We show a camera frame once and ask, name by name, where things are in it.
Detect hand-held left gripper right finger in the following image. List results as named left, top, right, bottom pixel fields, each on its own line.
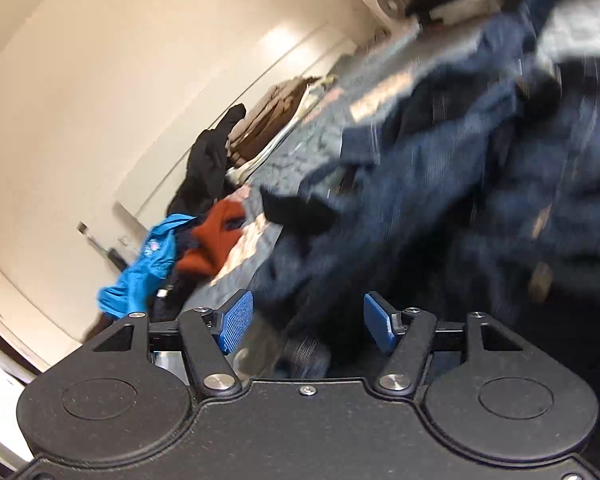
left=362, top=291, right=526, bottom=397

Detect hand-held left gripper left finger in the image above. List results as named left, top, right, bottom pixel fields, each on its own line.
left=82, top=289, right=255, bottom=397

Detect dark blue denim jeans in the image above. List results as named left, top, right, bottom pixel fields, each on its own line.
left=252, top=0, right=600, bottom=381

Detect heap of dark clothes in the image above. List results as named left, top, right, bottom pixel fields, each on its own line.
left=152, top=225, right=206, bottom=321

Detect rust orange sweater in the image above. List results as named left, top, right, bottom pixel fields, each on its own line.
left=175, top=199, right=246, bottom=277

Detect bright blue jacket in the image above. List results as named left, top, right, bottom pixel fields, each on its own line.
left=97, top=212, right=198, bottom=320

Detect hanging black brush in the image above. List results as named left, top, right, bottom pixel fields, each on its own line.
left=77, top=220, right=126, bottom=267

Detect black garment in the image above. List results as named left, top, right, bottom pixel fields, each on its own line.
left=166, top=104, right=247, bottom=221

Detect folded cream cloth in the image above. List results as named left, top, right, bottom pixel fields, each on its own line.
left=227, top=74, right=338, bottom=186

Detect grey-blue bed quilt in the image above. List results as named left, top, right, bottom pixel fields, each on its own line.
left=190, top=0, right=600, bottom=376

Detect white headboard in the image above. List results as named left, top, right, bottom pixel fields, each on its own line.
left=112, top=7, right=361, bottom=231

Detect white box fan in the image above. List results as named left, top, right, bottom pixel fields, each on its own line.
left=362, top=0, right=421, bottom=23

